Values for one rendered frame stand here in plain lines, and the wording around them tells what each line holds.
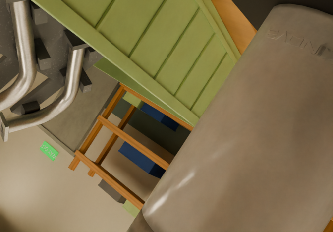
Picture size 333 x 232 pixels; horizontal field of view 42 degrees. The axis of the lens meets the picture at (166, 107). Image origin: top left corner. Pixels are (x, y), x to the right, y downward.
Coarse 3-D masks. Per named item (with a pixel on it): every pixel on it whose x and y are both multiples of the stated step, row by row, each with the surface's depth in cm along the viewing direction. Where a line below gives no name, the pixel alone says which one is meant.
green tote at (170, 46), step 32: (32, 0) 41; (64, 0) 44; (96, 0) 48; (128, 0) 52; (160, 0) 57; (192, 0) 63; (96, 32) 49; (128, 32) 55; (160, 32) 60; (192, 32) 67; (224, 32) 76; (96, 64) 106; (128, 64) 57; (160, 64) 64; (192, 64) 72; (224, 64) 83; (160, 96) 68; (192, 96) 78
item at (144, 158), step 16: (128, 96) 612; (128, 112) 652; (144, 112) 615; (160, 112) 574; (96, 128) 614; (112, 128) 594; (176, 128) 600; (192, 128) 534; (112, 144) 652; (128, 144) 584; (80, 160) 616; (96, 160) 650; (144, 160) 563; (160, 160) 540; (112, 176) 623; (160, 176) 575; (112, 192) 571; (128, 192) 546; (128, 208) 546
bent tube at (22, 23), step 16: (16, 16) 68; (16, 32) 70; (32, 32) 72; (16, 48) 74; (32, 48) 73; (32, 64) 76; (16, 80) 79; (32, 80) 78; (0, 96) 79; (16, 96) 79
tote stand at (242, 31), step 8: (216, 0) 66; (224, 0) 64; (216, 8) 70; (224, 8) 67; (232, 8) 65; (224, 16) 71; (232, 16) 68; (240, 16) 66; (224, 24) 75; (232, 24) 72; (240, 24) 70; (248, 24) 67; (232, 32) 76; (240, 32) 74; (248, 32) 71; (256, 32) 70; (240, 40) 78; (248, 40) 75; (240, 48) 83
